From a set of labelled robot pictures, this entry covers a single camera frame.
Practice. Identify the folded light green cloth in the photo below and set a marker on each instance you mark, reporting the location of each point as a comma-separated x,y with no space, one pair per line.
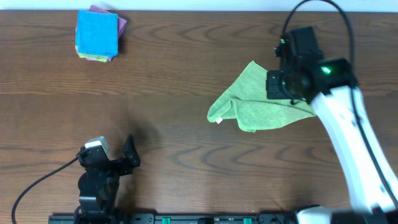
100,58

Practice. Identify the folded blue cloth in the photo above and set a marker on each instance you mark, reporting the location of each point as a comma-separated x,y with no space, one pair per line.
97,33

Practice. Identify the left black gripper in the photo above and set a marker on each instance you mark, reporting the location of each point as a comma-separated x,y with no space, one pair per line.
116,165

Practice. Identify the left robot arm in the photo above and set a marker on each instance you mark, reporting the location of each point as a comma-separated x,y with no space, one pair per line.
99,184

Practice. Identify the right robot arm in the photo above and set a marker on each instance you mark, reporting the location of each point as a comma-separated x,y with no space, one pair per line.
331,89

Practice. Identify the green microfiber cloth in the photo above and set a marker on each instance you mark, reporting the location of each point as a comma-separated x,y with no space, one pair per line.
246,102

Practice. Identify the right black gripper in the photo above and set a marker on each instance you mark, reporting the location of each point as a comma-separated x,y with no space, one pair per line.
272,78

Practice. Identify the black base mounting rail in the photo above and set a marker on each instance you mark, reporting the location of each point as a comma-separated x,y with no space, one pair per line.
148,218

